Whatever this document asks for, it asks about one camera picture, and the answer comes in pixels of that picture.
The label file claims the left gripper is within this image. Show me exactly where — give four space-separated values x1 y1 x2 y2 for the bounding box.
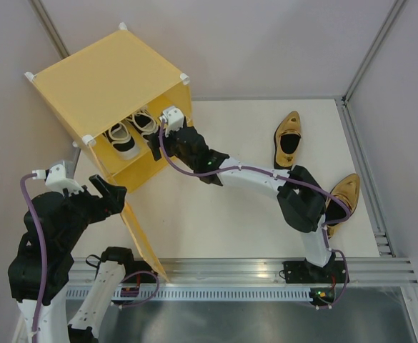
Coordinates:
61 172 127 247

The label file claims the black white sneaker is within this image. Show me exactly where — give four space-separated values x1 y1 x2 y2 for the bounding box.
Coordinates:
103 122 140 160
126 107 159 141

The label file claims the yellow cabinet door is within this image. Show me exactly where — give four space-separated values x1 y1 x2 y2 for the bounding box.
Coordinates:
120 200 170 282

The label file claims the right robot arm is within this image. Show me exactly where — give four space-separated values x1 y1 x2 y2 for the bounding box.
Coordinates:
148 126 334 282

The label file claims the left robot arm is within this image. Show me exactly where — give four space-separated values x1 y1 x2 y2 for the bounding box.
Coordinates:
8 161 136 342

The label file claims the yellow shoe cabinet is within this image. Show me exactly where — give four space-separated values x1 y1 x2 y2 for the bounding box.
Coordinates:
24 21 195 196

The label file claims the gold shoe far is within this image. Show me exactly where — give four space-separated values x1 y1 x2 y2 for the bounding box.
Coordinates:
274 111 302 169

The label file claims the gold shoe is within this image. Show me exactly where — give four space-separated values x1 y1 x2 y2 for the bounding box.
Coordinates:
274 111 302 169
325 173 361 239

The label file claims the gold shoe near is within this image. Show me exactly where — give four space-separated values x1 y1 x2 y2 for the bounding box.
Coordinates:
325 173 361 239

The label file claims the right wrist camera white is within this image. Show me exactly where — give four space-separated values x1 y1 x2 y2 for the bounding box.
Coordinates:
159 106 186 135

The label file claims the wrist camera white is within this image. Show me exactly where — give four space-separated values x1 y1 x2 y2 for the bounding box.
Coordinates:
159 106 186 135
32 160 85 197

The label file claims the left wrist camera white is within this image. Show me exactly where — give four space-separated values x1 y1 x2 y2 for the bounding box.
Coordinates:
32 160 85 197

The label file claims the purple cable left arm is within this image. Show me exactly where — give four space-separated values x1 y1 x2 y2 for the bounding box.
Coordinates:
18 173 49 339

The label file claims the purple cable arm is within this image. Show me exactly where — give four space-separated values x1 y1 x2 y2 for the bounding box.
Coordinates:
158 119 351 312
18 173 49 339

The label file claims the aluminium frame rail front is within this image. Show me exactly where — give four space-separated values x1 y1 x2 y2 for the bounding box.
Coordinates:
67 256 418 287

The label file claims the aluminium frame rail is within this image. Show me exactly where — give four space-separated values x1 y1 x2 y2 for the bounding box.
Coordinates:
335 96 397 258
67 256 418 287

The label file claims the aluminium frame post left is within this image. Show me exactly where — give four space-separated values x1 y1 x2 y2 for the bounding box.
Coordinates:
29 0 70 59

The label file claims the aluminium frame post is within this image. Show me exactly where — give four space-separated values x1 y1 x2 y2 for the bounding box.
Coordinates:
341 0 409 106
29 0 70 59

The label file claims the white slotted cable duct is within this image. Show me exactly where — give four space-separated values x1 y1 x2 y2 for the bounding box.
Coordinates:
65 287 312 302

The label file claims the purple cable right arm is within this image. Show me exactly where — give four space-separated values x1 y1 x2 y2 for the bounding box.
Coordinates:
158 119 351 312

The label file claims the aluminium frame rail right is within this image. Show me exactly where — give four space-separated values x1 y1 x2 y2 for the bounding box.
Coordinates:
335 96 397 258

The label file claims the aluminium frame post right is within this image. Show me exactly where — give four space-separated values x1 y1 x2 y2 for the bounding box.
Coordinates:
341 0 409 106

